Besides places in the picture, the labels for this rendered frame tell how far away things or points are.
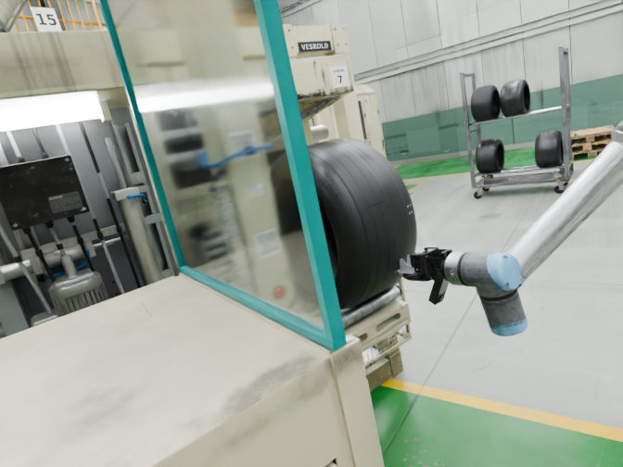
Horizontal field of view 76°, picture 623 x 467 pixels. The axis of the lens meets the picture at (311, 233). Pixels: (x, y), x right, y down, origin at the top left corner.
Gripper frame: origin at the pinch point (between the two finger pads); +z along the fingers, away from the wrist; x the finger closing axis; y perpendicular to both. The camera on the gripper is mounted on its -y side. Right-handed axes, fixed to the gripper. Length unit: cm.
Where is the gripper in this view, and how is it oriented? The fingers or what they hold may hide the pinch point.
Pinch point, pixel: (401, 272)
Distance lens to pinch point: 130.1
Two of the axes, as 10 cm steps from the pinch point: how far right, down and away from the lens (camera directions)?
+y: -2.7, -9.5, -1.3
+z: -5.4, 0.4, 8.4
